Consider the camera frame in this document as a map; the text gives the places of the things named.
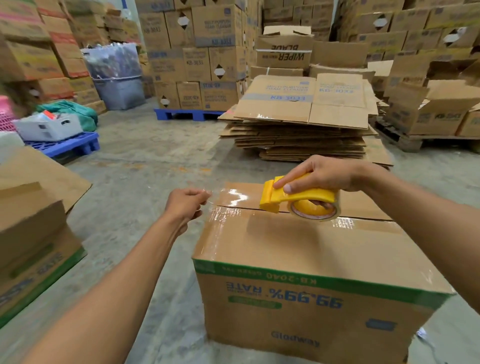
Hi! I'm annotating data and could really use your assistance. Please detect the wooden pallet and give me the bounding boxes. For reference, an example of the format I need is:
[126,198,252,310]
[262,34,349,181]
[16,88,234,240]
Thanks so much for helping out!
[374,119,480,154]

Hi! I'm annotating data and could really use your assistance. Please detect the white plastic scrap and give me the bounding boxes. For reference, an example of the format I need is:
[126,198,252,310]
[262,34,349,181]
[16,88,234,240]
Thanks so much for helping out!
[415,327,436,346]

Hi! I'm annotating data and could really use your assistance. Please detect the large clear plastic sack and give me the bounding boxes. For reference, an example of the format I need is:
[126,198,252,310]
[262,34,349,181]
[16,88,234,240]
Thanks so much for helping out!
[81,42,146,112]

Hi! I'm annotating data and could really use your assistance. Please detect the stack of flattened cardboard boxes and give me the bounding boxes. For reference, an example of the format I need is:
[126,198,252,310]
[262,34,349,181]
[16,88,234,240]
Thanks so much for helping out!
[217,73,395,168]

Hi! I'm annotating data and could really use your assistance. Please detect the pink plastic basket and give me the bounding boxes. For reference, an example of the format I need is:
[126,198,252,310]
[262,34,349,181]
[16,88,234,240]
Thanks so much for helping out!
[0,95,18,132]

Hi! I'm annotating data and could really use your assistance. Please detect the small blue plastic pallet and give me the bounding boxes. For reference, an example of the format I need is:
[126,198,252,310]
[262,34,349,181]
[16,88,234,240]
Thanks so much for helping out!
[23,131,101,159]

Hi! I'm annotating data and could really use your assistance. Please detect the taped green-striped cardboard box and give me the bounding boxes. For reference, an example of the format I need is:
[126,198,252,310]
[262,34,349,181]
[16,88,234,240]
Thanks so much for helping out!
[191,182,457,364]

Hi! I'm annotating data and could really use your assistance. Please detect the person's right hand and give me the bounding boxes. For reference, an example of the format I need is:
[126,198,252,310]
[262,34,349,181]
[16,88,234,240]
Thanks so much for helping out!
[272,154,370,209]

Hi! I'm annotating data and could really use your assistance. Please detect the wall of stacked brown cartons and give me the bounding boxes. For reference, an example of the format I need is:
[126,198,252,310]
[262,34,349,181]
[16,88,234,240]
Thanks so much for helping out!
[262,0,480,81]

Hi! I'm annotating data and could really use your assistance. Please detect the clear packing tape roll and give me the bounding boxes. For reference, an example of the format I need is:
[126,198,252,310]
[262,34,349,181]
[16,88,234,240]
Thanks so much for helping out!
[287,195,341,222]

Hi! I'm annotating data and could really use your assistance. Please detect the open black-lettered cardboard box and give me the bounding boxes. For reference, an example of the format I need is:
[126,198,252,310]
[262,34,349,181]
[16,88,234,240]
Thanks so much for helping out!
[254,25,314,70]

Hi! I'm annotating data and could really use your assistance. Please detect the stack of diamond-marked cartons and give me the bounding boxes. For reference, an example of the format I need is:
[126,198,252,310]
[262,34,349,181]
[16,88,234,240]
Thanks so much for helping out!
[134,0,264,112]

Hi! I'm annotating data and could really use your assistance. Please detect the yellow tape dispenser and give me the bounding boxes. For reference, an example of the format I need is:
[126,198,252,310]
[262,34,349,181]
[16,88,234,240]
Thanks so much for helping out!
[259,173,340,214]

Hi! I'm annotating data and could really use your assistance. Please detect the row of open brown cartons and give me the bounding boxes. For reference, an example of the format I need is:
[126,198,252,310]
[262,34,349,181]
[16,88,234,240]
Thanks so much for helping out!
[383,60,480,138]

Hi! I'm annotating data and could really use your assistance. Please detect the long blue plastic pallet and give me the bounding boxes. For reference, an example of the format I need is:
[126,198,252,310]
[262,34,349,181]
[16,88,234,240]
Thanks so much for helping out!
[153,108,226,122]

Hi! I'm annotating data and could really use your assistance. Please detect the open green-striped cardboard box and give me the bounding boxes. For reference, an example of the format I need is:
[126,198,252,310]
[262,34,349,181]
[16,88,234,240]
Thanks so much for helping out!
[0,182,88,329]

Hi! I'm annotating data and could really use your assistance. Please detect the person's left hand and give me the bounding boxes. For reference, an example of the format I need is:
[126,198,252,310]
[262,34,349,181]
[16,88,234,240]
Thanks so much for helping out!
[164,187,213,236]

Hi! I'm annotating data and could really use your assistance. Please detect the person's left forearm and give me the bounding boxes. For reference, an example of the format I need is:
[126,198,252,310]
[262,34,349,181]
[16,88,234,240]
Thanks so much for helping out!
[20,214,189,364]

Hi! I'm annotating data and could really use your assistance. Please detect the green plastic bag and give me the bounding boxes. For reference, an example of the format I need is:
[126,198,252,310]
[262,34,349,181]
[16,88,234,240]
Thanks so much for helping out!
[36,100,99,132]

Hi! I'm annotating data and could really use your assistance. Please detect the stack of faded printed cartons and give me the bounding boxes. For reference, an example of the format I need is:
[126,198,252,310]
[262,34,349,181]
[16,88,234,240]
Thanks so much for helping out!
[0,0,144,118]

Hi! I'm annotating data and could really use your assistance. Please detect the person's right forearm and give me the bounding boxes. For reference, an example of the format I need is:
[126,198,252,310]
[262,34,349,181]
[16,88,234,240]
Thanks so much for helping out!
[359,164,480,316]

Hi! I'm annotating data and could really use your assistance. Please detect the white plastic basket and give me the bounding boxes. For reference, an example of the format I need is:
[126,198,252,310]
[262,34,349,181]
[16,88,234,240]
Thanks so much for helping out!
[14,112,83,143]

